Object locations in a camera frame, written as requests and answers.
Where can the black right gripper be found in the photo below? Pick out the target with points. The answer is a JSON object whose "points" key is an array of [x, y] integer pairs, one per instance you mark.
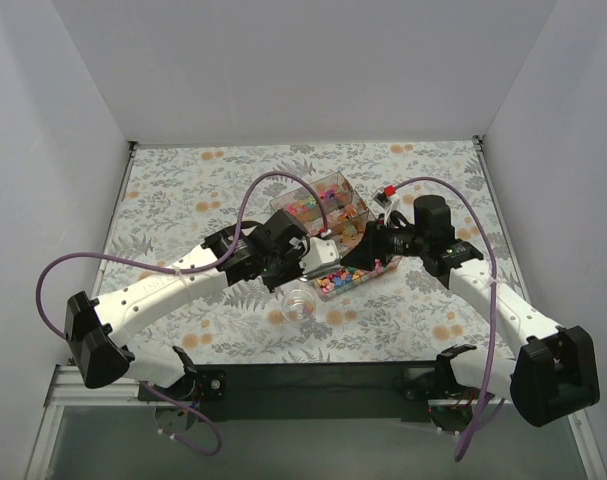
{"points": [[375, 242]]}

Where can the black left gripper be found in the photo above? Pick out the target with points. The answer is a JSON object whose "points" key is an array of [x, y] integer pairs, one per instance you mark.
{"points": [[297, 262]]}

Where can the clear glass jar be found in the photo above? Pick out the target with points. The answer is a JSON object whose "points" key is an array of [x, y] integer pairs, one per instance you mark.
{"points": [[298, 306]]}

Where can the clear divided candy box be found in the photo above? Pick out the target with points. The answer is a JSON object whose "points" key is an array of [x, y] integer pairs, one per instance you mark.
{"points": [[347, 214]]}

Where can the silver metal scoop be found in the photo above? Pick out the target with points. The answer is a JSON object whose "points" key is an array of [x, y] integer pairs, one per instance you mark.
{"points": [[320, 271]]}

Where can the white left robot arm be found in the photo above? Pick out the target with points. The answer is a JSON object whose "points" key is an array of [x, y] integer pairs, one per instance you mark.
{"points": [[99, 330]]}

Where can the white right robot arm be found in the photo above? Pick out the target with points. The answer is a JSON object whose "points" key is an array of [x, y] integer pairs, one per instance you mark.
{"points": [[552, 372]]}

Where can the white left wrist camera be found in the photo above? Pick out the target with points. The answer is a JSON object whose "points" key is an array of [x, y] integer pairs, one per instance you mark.
{"points": [[323, 252]]}

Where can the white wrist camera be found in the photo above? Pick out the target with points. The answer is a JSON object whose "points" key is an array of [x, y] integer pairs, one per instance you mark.
{"points": [[388, 199], [323, 252]]}

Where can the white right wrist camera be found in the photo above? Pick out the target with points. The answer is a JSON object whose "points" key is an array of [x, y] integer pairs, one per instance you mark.
{"points": [[388, 199]]}

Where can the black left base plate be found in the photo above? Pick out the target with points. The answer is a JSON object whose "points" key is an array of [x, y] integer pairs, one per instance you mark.
{"points": [[202, 386]]}

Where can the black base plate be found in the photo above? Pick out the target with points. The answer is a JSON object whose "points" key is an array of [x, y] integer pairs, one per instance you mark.
{"points": [[202, 386], [421, 384]]}

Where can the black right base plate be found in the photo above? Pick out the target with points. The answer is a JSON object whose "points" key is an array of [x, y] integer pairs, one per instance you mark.
{"points": [[421, 384]]}

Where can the aluminium frame rail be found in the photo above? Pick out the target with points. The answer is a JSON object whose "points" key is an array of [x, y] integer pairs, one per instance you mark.
{"points": [[305, 421]]}

